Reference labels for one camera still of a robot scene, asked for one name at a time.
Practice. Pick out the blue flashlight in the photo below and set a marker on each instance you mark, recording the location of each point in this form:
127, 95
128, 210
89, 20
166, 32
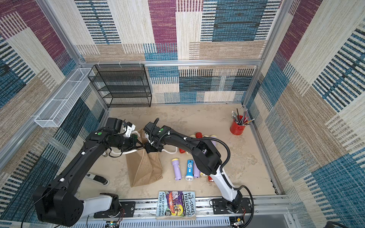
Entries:
190, 170

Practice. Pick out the purple flashlight lower middle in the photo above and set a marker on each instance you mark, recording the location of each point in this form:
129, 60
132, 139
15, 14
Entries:
196, 171

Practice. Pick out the red flashlight lower row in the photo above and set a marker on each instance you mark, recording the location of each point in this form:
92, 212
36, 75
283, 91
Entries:
210, 178

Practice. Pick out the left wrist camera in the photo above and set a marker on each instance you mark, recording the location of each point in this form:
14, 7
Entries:
128, 129

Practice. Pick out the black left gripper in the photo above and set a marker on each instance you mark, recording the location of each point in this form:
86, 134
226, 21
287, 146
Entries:
134, 141

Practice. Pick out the treehouse storey book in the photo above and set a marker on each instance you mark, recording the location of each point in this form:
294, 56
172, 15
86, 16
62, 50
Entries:
178, 205

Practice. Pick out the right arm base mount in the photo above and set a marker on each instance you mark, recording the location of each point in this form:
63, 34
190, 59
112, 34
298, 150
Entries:
222, 206

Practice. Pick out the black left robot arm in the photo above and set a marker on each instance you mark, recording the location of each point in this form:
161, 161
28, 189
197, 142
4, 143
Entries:
57, 203

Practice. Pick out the white mesh wall basket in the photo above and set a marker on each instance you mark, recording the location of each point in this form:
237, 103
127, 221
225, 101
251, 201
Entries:
58, 108

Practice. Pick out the red pencil cup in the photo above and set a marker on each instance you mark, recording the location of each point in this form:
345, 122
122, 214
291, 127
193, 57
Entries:
238, 125

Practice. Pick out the black white marker pen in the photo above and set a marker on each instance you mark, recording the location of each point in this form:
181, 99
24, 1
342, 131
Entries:
97, 178

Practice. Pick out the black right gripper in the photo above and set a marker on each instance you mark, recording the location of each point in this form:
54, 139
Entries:
151, 147

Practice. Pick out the red flashlight upper row right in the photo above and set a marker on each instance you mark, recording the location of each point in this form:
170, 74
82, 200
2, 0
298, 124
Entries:
198, 135

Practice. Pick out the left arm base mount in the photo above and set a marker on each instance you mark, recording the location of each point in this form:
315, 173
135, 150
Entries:
118, 209

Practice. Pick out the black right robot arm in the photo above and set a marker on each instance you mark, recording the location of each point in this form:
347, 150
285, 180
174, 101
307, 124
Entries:
205, 155

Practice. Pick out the purple flashlight lower right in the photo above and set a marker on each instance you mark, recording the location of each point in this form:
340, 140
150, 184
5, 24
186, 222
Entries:
203, 174

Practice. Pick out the purple flashlight row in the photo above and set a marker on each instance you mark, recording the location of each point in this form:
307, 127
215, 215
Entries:
214, 142
176, 167

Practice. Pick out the burlap tote bag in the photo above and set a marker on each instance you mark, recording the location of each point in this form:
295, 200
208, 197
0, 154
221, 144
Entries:
143, 168

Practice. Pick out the black wire shelf rack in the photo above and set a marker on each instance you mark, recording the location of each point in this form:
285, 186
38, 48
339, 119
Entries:
122, 85

